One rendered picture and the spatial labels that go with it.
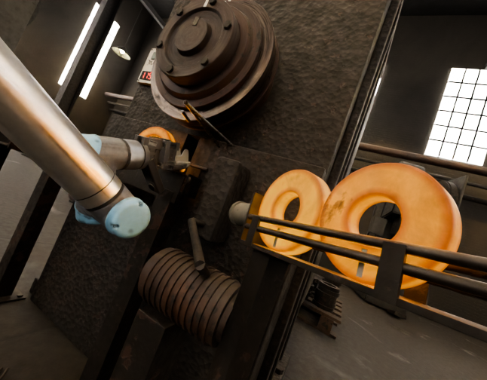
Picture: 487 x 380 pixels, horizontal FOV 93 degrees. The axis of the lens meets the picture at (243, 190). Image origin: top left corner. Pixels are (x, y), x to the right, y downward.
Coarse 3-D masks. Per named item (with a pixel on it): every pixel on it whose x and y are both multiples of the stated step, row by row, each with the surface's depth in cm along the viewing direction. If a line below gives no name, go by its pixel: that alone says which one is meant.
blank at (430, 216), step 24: (384, 168) 30; (408, 168) 28; (336, 192) 35; (360, 192) 32; (384, 192) 29; (408, 192) 27; (432, 192) 25; (336, 216) 33; (360, 216) 33; (408, 216) 26; (432, 216) 24; (456, 216) 24; (336, 240) 32; (408, 240) 25; (432, 240) 23; (456, 240) 23; (336, 264) 31; (360, 264) 28; (432, 264) 23
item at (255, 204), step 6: (252, 198) 48; (258, 198) 49; (252, 204) 48; (258, 204) 49; (252, 210) 48; (258, 210) 49; (246, 216) 48; (246, 222) 47; (246, 228) 47; (240, 234) 47; (246, 234) 47; (258, 234) 49; (258, 240) 49
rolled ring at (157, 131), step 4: (148, 128) 85; (152, 128) 84; (156, 128) 83; (160, 128) 82; (144, 132) 85; (148, 132) 84; (152, 132) 83; (156, 132) 83; (160, 132) 82; (164, 132) 81; (168, 132) 82; (148, 136) 84; (156, 136) 85; (160, 136) 81; (164, 136) 81; (168, 136) 80; (172, 136) 82; (172, 140) 80
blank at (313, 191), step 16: (288, 176) 45; (304, 176) 41; (272, 192) 47; (288, 192) 44; (304, 192) 40; (320, 192) 37; (272, 208) 45; (304, 208) 39; (320, 208) 36; (272, 240) 42; (320, 240) 38
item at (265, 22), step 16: (224, 0) 82; (240, 0) 79; (256, 16) 75; (272, 32) 71; (272, 48) 70; (256, 64) 70; (272, 64) 74; (256, 80) 69; (160, 96) 83; (240, 96) 70; (256, 96) 74; (176, 112) 78; (208, 112) 73; (224, 112) 72; (240, 112) 76
